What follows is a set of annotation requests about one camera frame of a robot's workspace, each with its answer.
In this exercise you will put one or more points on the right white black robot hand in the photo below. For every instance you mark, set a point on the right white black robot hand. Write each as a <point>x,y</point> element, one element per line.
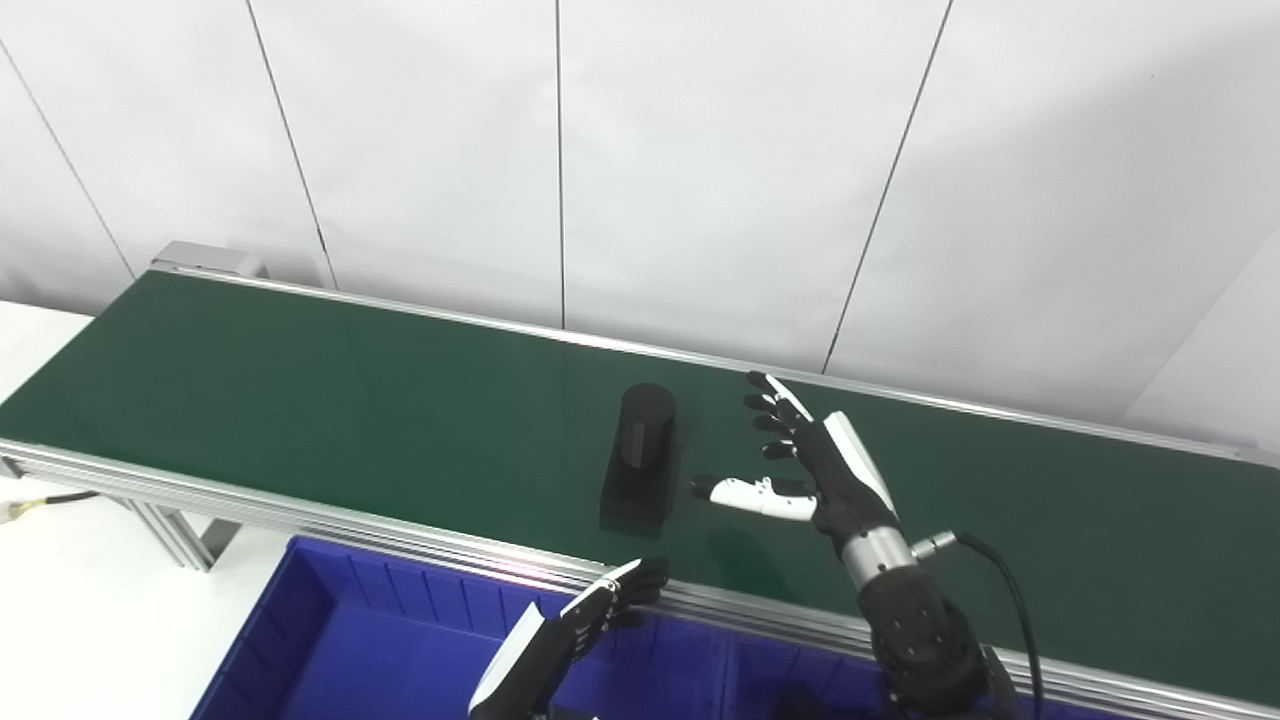
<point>840,480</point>

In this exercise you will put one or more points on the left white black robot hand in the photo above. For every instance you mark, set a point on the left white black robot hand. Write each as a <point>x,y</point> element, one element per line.
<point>545,650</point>

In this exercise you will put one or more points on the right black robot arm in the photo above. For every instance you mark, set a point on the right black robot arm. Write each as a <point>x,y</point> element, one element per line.
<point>915,630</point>

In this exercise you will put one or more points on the blue plastic bin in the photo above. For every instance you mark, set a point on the blue plastic bin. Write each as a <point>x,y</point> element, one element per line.
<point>350,650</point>
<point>780,670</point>

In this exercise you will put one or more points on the green conveyor belt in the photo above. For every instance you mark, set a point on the green conveyor belt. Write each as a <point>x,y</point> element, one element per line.
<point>300,510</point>
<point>350,400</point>

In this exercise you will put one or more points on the aluminium conveyor leg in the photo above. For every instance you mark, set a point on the aluminium conveyor leg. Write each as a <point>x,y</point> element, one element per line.
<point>180,535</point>

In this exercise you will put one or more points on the grey conveyor end housing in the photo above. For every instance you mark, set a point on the grey conveyor end housing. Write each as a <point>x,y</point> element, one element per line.
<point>205,260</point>

